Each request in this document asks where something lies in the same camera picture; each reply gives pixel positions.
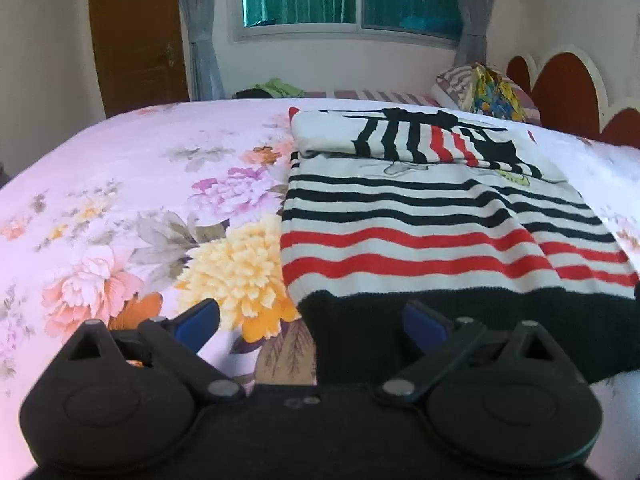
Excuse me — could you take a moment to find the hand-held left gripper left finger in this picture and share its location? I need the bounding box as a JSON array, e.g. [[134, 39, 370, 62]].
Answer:
[[62, 299, 246, 403]]

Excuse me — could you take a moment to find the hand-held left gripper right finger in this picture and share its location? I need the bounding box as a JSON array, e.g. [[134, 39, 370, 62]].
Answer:
[[370, 300, 566, 406]]

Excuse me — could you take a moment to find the striped knit sweater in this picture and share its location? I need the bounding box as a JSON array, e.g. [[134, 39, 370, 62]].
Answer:
[[280, 105, 640, 386]]

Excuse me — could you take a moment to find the bed with floral sheet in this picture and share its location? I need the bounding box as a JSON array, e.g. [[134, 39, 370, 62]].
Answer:
[[0, 97, 640, 480]]

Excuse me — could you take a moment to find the striped mattress sheet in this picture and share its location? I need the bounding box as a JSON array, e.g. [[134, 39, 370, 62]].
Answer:
[[302, 87, 443, 107]]

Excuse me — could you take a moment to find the striped pillow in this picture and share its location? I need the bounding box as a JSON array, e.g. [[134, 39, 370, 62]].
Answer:
[[432, 64, 541, 123]]

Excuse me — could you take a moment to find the green cloth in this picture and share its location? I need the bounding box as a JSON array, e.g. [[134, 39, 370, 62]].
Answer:
[[255, 78, 306, 98]]

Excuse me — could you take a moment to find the scalloped red headboard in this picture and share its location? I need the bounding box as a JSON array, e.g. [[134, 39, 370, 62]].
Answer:
[[505, 42, 640, 148]]

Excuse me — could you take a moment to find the brown wooden door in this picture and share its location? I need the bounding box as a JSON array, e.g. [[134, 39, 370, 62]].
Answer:
[[89, 0, 191, 118]]

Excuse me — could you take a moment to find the grey curtain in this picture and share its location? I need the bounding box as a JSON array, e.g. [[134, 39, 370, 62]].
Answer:
[[175, 0, 226, 102], [447, 0, 506, 68]]

